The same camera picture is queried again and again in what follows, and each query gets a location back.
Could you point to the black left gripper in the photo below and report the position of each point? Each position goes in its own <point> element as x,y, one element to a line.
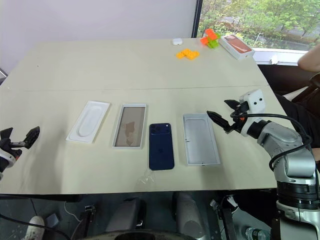
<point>11,144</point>

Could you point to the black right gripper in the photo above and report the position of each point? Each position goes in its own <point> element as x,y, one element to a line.
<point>240,120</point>

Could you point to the white moulded tray insert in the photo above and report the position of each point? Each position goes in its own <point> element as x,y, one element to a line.
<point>87,122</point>

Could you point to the dark blue smartphone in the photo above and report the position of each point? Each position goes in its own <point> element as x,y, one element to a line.
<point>161,147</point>

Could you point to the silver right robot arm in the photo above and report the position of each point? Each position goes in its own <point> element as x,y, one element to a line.
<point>292,150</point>

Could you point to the person's bare forearm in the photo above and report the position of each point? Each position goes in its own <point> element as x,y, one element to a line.
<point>310,60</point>

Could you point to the grey open phone box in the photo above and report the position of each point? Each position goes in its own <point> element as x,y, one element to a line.
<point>201,142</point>

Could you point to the white phone box orange print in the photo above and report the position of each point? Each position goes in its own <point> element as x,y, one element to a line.
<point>236,46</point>

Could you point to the white box with brownish interior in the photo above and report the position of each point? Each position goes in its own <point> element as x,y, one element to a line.
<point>130,125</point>

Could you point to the dark grey furniture edge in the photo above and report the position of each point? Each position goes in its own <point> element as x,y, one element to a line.
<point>2,76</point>

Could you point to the yellow toy brick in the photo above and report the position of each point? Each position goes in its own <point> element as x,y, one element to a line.
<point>192,54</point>
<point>181,55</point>

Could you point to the green toy brick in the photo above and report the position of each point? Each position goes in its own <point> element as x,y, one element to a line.
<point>213,44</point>
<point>217,36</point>

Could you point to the small white object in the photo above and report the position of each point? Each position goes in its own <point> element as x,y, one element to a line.
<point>274,59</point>

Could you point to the person in dark clothes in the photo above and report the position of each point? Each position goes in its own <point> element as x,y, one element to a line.
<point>305,115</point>

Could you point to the white windowsill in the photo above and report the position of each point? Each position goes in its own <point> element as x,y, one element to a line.
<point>285,56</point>

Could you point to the white earbuds case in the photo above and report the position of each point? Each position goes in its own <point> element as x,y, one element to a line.
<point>177,41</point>

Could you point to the small grey block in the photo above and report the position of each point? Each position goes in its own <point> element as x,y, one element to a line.
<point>53,219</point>

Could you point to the white shoe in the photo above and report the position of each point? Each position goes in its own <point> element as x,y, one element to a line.
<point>35,227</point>

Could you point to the clear plastic film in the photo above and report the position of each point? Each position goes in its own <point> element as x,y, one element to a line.
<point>145,180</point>

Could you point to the grey rounded shape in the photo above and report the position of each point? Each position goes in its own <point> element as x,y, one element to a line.
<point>190,215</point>
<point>127,215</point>

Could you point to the clear plastic bottle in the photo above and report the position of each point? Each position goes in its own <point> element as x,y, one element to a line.
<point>257,234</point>

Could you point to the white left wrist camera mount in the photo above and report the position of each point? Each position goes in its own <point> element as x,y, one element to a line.
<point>5,158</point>

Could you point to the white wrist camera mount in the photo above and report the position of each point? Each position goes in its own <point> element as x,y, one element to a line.
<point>253,100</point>
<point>5,158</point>

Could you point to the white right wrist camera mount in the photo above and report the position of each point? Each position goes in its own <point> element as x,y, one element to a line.
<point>253,100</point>

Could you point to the dark window frame post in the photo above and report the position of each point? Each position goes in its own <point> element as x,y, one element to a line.
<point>197,17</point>

